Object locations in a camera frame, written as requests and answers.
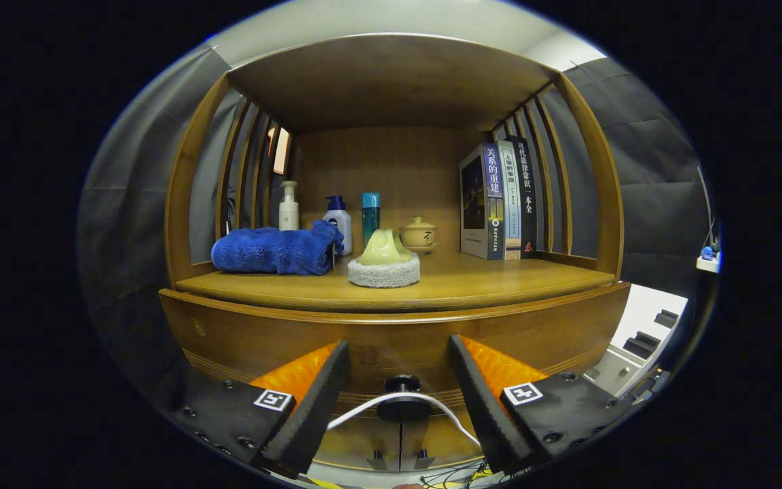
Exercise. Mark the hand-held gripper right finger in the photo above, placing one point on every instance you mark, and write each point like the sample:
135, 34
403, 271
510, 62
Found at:
476, 401

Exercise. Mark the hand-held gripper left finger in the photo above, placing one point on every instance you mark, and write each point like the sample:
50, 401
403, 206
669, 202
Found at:
316, 407

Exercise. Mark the black round drawer knob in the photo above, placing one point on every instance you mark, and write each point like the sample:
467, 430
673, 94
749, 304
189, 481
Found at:
404, 411

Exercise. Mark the wooden drawer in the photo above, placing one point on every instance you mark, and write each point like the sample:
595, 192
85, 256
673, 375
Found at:
398, 339

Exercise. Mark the green scrub brush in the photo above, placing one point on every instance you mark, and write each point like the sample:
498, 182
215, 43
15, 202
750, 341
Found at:
384, 251

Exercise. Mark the wooden cabinet door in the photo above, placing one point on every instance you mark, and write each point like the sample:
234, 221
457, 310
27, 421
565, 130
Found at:
432, 445
357, 441

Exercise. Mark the wooden countertop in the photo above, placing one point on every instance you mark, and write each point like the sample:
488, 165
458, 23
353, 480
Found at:
486, 278

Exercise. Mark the wooden cabinet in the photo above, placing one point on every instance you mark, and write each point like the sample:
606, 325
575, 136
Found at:
377, 163

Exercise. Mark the blue towel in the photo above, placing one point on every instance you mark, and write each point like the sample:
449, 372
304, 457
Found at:
269, 251

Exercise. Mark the black floor device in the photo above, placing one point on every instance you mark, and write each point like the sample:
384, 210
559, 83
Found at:
649, 384

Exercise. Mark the beige lidded teacup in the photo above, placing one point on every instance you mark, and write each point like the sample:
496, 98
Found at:
419, 236

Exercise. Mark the white bottle with blue cap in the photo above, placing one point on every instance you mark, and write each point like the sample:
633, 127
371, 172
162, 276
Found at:
342, 224

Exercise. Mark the white storage box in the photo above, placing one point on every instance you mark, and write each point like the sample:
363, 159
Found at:
642, 312

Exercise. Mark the white pump bottle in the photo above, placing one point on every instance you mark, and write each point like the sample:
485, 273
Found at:
288, 216

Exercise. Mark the book with blue spine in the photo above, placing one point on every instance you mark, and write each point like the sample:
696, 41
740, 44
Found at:
474, 204

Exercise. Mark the teal blue bottle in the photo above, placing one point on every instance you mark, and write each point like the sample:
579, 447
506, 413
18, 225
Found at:
370, 217

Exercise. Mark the book with pale spine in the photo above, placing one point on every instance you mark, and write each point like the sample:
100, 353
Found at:
511, 204

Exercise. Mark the book with black spine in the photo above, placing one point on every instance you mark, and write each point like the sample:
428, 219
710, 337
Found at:
528, 204

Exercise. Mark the black backdrop cloth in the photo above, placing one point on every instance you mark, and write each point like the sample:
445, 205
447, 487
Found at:
649, 190

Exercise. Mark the small blue object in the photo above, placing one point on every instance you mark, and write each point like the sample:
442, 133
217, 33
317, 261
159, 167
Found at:
707, 253

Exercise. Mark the white wall shelf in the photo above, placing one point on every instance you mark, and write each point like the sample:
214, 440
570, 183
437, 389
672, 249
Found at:
709, 265

